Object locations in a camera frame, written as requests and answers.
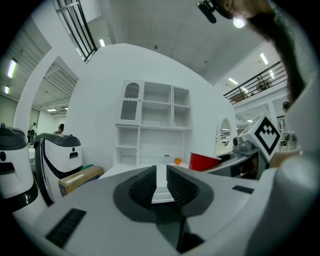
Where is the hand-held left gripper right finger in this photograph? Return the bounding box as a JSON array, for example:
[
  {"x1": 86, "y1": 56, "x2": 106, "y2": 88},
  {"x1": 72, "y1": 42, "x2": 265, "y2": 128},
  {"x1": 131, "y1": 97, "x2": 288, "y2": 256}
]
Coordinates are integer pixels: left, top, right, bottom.
[{"x1": 166, "y1": 164, "x2": 201, "y2": 208}]

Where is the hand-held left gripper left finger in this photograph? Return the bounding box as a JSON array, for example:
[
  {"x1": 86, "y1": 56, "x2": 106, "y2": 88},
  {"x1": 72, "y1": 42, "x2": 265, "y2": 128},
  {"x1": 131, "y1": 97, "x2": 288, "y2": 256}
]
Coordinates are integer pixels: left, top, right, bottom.
[{"x1": 128, "y1": 164, "x2": 158, "y2": 211}]

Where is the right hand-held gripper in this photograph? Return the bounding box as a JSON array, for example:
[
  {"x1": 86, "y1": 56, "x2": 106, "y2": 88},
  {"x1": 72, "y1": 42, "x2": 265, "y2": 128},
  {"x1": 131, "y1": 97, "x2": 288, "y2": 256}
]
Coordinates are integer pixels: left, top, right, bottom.
[{"x1": 200, "y1": 112, "x2": 282, "y2": 180}]

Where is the red plastic cup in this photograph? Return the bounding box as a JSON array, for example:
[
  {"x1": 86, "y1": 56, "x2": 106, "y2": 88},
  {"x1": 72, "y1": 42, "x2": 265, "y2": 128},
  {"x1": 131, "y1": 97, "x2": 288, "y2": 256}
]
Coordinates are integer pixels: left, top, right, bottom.
[{"x1": 189, "y1": 151, "x2": 222, "y2": 172}]

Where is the white wooden shelf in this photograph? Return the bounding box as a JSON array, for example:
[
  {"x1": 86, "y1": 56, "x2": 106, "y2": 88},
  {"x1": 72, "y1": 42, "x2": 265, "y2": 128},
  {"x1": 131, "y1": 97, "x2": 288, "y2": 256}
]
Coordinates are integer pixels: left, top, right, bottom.
[{"x1": 113, "y1": 79, "x2": 194, "y2": 167}]

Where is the oval white-framed mirror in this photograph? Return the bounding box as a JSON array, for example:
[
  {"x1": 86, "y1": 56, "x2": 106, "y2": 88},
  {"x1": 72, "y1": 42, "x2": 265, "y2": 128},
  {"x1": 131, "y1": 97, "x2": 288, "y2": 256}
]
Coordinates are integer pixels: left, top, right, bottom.
[{"x1": 215, "y1": 116, "x2": 233, "y2": 149}]

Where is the cardboard box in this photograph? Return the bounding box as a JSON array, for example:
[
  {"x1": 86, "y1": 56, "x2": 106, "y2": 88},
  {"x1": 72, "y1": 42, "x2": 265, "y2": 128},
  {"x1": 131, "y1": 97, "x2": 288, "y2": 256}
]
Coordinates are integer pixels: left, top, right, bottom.
[{"x1": 58, "y1": 165, "x2": 105, "y2": 198}]

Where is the black metal railing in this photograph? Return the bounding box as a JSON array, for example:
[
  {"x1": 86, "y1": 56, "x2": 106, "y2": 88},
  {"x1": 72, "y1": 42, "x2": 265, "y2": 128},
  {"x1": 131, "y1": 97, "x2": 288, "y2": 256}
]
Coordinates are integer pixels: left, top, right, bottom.
[
  {"x1": 223, "y1": 60, "x2": 289, "y2": 105},
  {"x1": 52, "y1": 0, "x2": 99, "y2": 63}
]

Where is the white and black machine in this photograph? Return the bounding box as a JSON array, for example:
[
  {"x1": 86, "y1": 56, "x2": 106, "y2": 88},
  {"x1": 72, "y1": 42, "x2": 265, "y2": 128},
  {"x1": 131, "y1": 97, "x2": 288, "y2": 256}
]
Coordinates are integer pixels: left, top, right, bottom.
[
  {"x1": 34, "y1": 133, "x2": 84, "y2": 204},
  {"x1": 0, "y1": 125, "x2": 39, "y2": 214}
]

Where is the round ceiling lamp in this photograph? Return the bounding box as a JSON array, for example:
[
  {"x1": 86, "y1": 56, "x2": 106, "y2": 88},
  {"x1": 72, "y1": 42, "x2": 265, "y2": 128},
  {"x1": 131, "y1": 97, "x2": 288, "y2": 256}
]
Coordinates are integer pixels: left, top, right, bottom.
[{"x1": 232, "y1": 16, "x2": 246, "y2": 29}]

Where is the person's face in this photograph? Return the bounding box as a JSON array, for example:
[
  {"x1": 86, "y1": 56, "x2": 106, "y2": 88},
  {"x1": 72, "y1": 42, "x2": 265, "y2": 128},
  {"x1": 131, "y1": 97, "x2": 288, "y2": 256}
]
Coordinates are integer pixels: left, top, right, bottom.
[{"x1": 214, "y1": 0, "x2": 251, "y2": 21}]

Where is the black head-worn camera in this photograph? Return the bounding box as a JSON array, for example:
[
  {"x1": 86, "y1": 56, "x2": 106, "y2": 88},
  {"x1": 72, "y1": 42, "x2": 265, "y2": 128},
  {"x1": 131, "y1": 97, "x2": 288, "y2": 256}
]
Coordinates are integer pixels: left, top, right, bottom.
[{"x1": 196, "y1": 0, "x2": 218, "y2": 25}]

